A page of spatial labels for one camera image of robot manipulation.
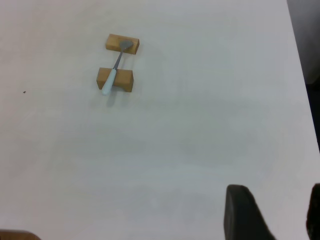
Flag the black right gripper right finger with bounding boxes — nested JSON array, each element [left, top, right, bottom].
[[306, 182, 320, 240]]

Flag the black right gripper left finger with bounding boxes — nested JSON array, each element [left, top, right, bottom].
[[223, 184, 278, 240]]

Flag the spoon with pale blue handle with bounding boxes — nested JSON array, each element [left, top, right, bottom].
[[101, 39, 133, 96]]

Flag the arched wooden block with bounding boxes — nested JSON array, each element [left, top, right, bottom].
[[95, 67, 135, 93]]

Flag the flat rectangular wooden block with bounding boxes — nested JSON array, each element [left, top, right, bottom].
[[105, 33, 140, 55]]

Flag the brown rounded object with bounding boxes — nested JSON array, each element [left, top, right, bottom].
[[0, 229, 42, 240]]

